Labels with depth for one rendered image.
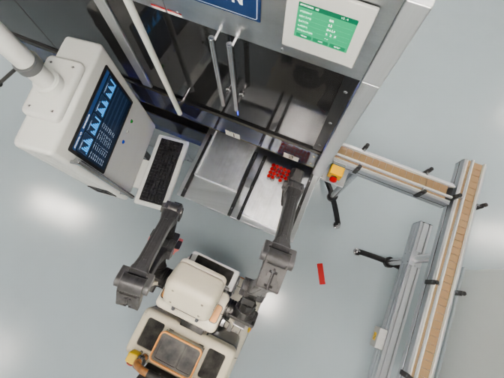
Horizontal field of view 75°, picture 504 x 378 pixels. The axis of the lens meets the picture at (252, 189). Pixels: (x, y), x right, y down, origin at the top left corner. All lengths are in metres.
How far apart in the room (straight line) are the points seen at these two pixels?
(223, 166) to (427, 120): 2.06
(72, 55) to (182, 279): 0.99
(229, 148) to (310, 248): 1.17
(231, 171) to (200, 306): 0.84
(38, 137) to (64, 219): 1.73
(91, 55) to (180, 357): 1.41
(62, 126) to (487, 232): 3.02
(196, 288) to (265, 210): 0.70
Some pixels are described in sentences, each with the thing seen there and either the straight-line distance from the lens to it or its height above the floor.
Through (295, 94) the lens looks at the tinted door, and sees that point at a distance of 1.26.
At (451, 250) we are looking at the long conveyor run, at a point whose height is 0.97.
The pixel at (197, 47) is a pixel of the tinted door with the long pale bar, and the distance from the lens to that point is 1.29.
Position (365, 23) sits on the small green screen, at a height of 2.02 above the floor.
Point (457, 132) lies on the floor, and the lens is 3.43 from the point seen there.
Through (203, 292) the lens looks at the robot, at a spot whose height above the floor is 1.38.
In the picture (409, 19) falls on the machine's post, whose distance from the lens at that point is 0.89.
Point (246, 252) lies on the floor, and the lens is 2.67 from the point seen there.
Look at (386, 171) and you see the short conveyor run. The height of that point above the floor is 0.93.
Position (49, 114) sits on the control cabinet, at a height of 1.58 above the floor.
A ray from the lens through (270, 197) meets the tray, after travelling 1.84.
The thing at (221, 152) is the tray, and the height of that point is 0.88.
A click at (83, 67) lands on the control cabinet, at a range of 1.50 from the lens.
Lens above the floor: 2.67
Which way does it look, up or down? 75 degrees down
